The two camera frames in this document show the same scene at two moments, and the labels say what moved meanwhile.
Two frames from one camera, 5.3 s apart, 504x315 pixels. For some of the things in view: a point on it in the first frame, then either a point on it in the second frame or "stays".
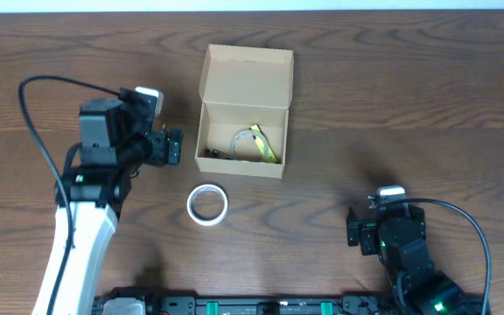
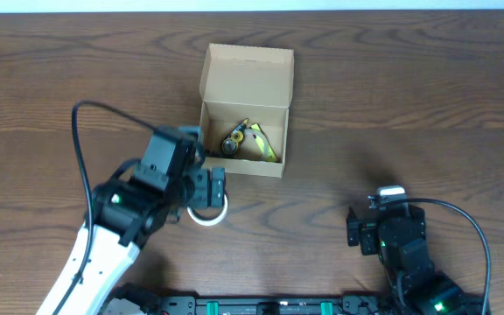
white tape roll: (193, 212) stays
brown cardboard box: (242, 86) stays
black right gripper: (367, 226) stays
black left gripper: (162, 147) to (212, 190)
